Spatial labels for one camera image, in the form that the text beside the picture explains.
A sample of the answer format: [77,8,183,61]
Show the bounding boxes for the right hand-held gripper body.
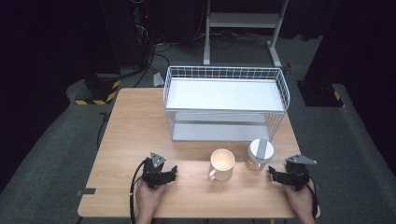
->
[283,154,318,191]

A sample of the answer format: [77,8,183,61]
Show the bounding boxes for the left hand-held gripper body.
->
[141,151,171,190]

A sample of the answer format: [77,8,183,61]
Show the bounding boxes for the glass jar with white lid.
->
[247,138,276,172]

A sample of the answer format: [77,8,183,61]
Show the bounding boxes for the cream ceramic cup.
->
[207,147,236,182]

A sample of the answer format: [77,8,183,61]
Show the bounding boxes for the white wire shelf rack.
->
[163,64,291,143]

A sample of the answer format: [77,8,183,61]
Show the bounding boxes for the person's right hand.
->
[283,178,316,217]

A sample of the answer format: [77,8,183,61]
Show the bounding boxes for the grey tape strip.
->
[76,188,97,197]

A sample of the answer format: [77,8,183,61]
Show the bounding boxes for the black base with yellow stripes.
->
[296,80,347,108]
[74,72,121,106]

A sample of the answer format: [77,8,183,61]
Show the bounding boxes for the white metal stand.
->
[203,0,290,68]

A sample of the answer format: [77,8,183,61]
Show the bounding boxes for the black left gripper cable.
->
[129,159,148,224]

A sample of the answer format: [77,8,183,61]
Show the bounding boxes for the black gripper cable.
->
[129,159,148,224]
[307,176,319,218]

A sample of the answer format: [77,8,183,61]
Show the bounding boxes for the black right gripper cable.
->
[307,176,319,218]

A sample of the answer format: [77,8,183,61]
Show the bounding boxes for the black cable beside table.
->
[96,111,110,150]

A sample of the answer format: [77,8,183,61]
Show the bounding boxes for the black floor cables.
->
[133,41,173,89]

